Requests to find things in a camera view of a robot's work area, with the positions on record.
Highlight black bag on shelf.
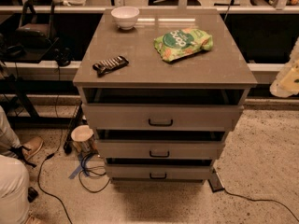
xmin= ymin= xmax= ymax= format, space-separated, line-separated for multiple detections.
xmin=15 ymin=0 xmax=57 ymax=49

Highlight grey top drawer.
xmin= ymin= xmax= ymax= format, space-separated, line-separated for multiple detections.
xmin=82 ymin=104 xmax=243 ymax=132

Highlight grey drawer cabinet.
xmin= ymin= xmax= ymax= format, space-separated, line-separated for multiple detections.
xmin=74 ymin=7 xmax=257 ymax=171

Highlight black striped snack bar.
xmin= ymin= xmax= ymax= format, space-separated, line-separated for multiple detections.
xmin=93 ymin=56 xmax=129 ymax=77

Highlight black floor plate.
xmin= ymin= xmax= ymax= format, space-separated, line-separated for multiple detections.
xmin=208 ymin=170 xmax=225 ymax=192

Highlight blue tape strip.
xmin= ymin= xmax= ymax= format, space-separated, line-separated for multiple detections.
xmin=68 ymin=154 xmax=90 ymax=179

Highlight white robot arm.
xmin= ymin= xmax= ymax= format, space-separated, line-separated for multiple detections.
xmin=270 ymin=37 xmax=299 ymax=98

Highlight brown shoe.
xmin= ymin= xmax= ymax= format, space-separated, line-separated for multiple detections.
xmin=21 ymin=136 xmax=44 ymax=161

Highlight green chip bag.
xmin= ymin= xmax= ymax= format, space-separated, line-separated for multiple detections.
xmin=153 ymin=28 xmax=213 ymax=63

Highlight grey bottom drawer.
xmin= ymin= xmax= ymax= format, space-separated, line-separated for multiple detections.
xmin=105 ymin=164 xmax=212 ymax=180

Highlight person leg beige trousers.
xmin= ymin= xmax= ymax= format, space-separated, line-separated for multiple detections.
xmin=0 ymin=107 xmax=30 ymax=224

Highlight black floor cable right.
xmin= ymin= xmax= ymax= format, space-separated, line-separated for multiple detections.
xmin=223 ymin=189 xmax=299 ymax=222

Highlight white bowl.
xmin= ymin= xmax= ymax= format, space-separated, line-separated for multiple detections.
xmin=111 ymin=7 xmax=139 ymax=30

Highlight grey drawer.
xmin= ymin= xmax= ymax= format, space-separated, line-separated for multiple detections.
xmin=95 ymin=140 xmax=225 ymax=160
xmin=105 ymin=164 xmax=212 ymax=180
xmin=82 ymin=104 xmax=243 ymax=132

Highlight black floor cable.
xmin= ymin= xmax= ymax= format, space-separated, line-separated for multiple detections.
xmin=223 ymin=189 xmax=299 ymax=222
xmin=36 ymin=67 xmax=111 ymax=224

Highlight grey middle drawer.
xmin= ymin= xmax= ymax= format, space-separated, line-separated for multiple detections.
xmin=95 ymin=140 xmax=225 ymax=160

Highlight black floor cable left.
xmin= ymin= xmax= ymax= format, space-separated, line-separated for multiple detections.
xmin=36 ymin=67 xmax=111 ymax=224

